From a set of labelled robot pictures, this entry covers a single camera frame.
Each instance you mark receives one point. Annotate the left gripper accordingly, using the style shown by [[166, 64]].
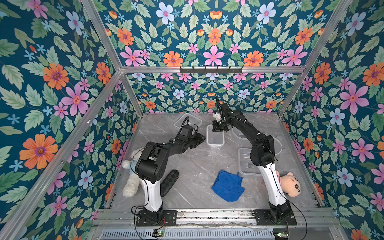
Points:
[[198, 139]]

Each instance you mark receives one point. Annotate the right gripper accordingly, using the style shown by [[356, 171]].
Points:
[[219, 126]]

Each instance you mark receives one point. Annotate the round clear lunch box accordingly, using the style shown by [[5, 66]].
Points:
[[238, 134]]

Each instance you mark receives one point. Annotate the rectangular clear lunch box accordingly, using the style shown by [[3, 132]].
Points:
[[215, 140]]

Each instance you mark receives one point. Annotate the square clear lunch box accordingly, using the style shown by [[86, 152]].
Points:
[[246, 168]]

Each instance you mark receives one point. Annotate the blue cleaning cloth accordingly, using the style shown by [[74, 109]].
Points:
[[228, 186]]

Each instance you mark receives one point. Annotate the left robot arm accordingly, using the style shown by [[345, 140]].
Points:
[[152, 164]]

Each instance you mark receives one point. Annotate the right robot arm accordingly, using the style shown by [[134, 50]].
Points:
[[262, 155]]

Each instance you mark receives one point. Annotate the white teddy bear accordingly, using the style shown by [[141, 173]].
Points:
[[133, 182]]

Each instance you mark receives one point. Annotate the orange pink plush doll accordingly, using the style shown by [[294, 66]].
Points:
[[290, 184]]

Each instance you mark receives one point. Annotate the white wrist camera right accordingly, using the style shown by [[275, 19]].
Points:
[[217, 117]]

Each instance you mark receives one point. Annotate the black wall hook rail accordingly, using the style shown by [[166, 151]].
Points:
[[211, 70]]

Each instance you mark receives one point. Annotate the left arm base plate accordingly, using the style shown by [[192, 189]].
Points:
[[161, 218]]

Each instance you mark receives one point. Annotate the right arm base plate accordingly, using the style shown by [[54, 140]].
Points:
[[267, 218]]

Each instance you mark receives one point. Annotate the aluminium front rail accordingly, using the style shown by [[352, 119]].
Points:
[[302, 218]]

